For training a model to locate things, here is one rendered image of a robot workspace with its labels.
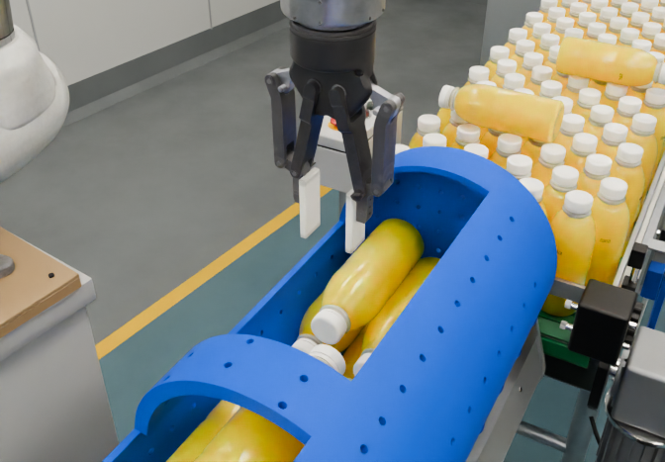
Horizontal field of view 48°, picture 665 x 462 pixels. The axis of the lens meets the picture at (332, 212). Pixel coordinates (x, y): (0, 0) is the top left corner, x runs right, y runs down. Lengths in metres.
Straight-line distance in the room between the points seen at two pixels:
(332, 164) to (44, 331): 0.52
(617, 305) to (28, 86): 0.88
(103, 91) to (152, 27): 0.47
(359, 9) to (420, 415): 0.34
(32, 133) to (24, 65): 0.10
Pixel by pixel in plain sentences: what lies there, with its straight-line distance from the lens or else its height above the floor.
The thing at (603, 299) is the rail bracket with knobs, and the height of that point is 1.00.
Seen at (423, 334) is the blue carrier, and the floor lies 1.21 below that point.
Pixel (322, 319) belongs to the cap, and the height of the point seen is 1.12.
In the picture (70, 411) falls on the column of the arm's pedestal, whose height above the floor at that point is 0.78.
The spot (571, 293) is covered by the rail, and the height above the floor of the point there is 0.96.
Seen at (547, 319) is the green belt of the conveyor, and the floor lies 0.90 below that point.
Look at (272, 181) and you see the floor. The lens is 3.24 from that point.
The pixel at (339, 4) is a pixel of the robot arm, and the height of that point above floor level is 1.49.
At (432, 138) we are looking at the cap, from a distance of 1.24.
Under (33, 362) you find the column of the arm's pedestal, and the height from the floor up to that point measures 0.91.
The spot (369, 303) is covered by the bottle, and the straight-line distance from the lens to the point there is 0.86.
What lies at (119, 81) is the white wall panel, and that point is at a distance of 4.16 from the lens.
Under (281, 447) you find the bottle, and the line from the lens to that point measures 0.64.
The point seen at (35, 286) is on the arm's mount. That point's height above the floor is 1.02.
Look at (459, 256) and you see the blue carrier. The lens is 0.78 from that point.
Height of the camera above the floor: 1.68
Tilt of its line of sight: 34 degrees down
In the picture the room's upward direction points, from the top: straight up
